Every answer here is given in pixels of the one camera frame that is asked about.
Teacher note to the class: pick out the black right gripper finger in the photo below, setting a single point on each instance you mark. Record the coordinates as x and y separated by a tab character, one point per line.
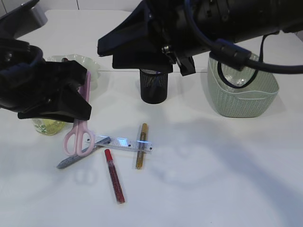
134	34
141	59

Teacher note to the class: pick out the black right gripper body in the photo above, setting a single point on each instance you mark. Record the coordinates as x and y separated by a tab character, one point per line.
174	39

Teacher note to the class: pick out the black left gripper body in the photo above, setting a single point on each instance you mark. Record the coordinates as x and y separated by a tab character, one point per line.
28	81

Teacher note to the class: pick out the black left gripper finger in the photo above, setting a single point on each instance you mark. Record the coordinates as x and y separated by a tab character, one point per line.
66	106

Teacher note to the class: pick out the yellow tea plastic bottle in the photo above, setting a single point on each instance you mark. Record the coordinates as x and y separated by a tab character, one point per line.
48	127

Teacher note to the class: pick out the pink purple capped scissors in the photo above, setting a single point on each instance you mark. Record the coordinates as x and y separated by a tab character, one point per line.
80	128

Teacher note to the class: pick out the clear plastic sheet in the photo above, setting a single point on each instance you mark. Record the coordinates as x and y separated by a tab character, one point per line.
234	81

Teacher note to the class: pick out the right black blue robot arm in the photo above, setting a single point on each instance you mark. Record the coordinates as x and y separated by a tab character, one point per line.
235	21

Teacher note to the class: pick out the black mesh pen holder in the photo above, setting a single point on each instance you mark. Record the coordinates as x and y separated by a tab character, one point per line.
153	86

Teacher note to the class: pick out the green wavy glass plate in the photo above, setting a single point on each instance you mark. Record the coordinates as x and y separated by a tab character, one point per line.
91	65

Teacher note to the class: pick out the silver glitter pen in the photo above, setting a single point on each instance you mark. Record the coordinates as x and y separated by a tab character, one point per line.
71	160

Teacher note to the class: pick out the clear plastic ruler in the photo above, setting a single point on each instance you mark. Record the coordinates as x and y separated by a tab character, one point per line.
125	144

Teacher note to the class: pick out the gold glitter pen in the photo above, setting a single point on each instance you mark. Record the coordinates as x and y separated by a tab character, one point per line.
140	152

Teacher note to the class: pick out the green plastic woven basket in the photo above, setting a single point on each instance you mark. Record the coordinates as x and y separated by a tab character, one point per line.
248	102

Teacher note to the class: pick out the red glitter pen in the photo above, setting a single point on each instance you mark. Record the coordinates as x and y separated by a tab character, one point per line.
114	177

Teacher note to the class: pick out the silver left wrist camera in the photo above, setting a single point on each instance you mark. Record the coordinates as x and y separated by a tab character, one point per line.
22	20

